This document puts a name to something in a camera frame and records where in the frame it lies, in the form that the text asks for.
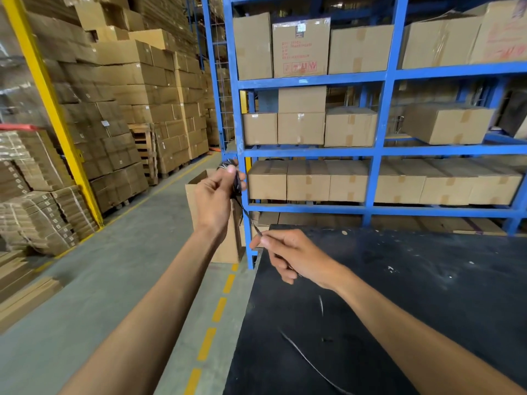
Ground person's left hand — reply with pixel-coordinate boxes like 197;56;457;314
193;164;247;239

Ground person's right hand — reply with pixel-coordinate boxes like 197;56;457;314
250;229;351;291

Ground thin black cable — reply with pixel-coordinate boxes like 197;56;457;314
217;159;304;279

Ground person's left forearm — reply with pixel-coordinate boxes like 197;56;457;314
60;226;227;395

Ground person's right forearm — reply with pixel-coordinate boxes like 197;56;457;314
333;265;527;395

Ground open cardboard box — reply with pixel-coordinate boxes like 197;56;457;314
185;168;246;264

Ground small plain cardboard box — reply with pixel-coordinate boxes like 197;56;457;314
242;113;278;145

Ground square taped cardboard box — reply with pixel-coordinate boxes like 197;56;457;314
277;112;326;145

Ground wooden pallet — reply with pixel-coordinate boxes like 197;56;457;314
127;123;159;186

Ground flat plain cardboard box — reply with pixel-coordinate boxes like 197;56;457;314
278;86;327;114

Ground medium taped cardboard box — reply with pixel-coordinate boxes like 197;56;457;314
324;107;378;148

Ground blue metal shelving rack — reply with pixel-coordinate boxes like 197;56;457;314
200;0;527;270

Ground tall plain cardboard box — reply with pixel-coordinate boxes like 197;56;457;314
233;12;273;81

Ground row of shelf cardboard boxes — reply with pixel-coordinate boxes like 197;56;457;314
247;158;524;206

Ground big stack of cardboard cartons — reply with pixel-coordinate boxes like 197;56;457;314
21;0;211;215

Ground wide plain cardboard box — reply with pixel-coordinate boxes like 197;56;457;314
328;24;394;75

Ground long angled cardboard box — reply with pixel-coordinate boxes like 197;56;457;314
402;103;496;145

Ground stacks of bundled flattened cardboard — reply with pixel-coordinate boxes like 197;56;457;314
0;129;100;256

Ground large taped cardboard box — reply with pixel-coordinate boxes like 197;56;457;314
401;14;483;70

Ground long flat cardboard bundles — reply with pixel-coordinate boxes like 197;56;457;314
0;250;63;334

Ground large red printed cardboard box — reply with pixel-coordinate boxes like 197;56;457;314
469;0;527;65

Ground blue wire mesh rack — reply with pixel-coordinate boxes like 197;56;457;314
185;0;236;153

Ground black wire on table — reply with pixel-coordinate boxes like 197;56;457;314
279;331;355;395

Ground yellow metal post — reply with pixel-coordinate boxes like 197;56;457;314
2;0;104;228

